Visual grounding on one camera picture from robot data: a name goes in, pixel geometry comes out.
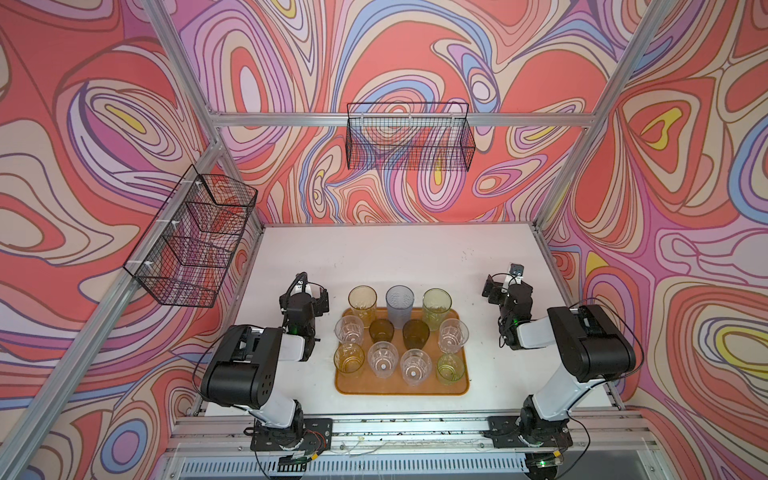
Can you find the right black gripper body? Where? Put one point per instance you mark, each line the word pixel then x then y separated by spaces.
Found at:
pixel 497 297

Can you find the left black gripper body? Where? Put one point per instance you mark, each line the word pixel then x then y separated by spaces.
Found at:
pixel 317 305

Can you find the clear faceted glass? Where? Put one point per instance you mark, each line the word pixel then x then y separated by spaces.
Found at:
pixel 383 359
pixel 350 329

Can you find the yellow tall glass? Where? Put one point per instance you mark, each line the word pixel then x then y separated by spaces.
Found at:
pixel 362 300

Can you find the yellow short plastic glass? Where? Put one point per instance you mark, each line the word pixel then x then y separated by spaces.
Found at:
pixel 349 359

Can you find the green tall glass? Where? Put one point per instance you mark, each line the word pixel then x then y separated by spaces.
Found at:
pixel 436 304

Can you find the brown short glass front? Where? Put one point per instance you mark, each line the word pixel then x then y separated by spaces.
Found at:
pixel 381 330

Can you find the green short glass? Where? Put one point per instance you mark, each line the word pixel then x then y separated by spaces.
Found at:
pixel 450 368

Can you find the clear faceted glass front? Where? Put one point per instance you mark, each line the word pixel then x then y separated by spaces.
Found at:
pixel 383 359

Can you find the bluish clear tall glass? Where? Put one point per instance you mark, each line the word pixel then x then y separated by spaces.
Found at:
pixel 399 301

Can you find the brown tall glass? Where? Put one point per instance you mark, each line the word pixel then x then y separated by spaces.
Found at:
pixel 415 334

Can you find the brown plastic tray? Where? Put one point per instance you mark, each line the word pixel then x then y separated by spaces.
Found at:
pixel 368 384

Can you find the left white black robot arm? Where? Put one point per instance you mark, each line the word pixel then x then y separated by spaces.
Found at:
pixel 243 370

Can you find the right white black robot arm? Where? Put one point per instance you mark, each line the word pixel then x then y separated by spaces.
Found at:
pixel 591 348

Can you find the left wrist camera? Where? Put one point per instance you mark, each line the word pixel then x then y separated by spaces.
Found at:
pixel 301 284

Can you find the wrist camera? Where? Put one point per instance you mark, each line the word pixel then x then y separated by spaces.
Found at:
pixel 515 273
pixel 301 284

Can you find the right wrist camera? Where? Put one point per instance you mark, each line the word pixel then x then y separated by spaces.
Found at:
pixel 515 273

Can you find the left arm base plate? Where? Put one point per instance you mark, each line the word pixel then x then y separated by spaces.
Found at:
pixel 311 435

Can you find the left black wire basket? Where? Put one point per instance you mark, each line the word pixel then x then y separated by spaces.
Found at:
pixel 201 225

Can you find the black wire basket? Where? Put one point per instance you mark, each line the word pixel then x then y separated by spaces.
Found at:
pixel 201 225
pixel 409 136

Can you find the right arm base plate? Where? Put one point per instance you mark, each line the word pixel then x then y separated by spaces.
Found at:
pixel 528 432

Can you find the back black wire basket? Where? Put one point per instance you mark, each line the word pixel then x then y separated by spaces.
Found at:
pixel 409 136

